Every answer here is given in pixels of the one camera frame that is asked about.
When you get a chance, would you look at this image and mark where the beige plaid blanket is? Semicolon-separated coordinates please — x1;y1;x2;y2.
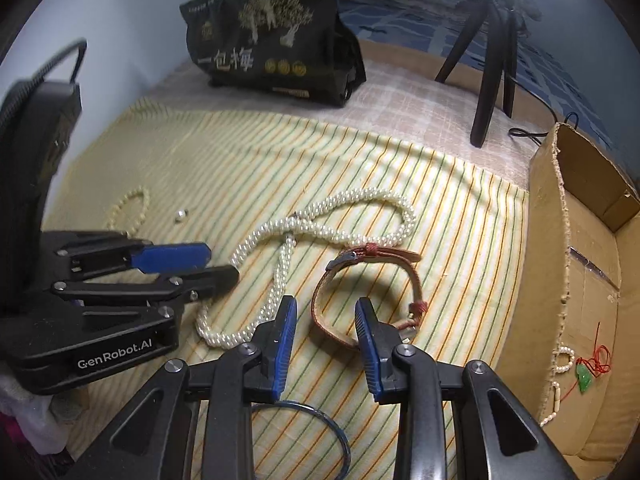
125;40;558;193

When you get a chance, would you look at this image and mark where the long white pearl necklace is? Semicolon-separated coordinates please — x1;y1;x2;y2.
195;187;418;350

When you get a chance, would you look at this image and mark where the black tripod stand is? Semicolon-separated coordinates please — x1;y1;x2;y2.
434;0;523;149

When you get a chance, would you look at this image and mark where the cardboard box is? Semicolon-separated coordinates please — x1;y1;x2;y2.
527;122;640;468

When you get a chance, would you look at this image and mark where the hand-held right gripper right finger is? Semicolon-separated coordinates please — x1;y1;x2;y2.
354;297;576;480

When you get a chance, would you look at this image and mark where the cream oval bead bracelet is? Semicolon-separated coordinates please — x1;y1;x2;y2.
539;381;563;428

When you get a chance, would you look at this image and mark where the black snack bag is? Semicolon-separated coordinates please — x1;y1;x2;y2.
180;0;368;108

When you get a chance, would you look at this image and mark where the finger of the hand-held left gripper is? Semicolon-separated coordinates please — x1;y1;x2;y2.
51;265;241;309
42;230;212;279

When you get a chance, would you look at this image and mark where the green jade pendant red string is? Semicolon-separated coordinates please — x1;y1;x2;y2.
557;322;613;403

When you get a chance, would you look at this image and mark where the brown leather strap watch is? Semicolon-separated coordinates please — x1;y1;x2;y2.
311;242;428;348

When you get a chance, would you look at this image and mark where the yellow striped cloth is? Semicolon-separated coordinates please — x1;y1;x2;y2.
42;95;532;480

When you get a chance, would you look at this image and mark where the black cable with inline switch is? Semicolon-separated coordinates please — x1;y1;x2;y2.
508;77;582;145

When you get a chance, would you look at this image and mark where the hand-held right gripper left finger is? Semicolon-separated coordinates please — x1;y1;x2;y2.
65;296;298;480

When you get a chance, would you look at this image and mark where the blue checked bed sheet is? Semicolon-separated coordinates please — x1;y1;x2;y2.
339;0;610;147

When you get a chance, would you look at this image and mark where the blue thin bangle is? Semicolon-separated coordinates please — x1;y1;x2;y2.
250;400;352;471

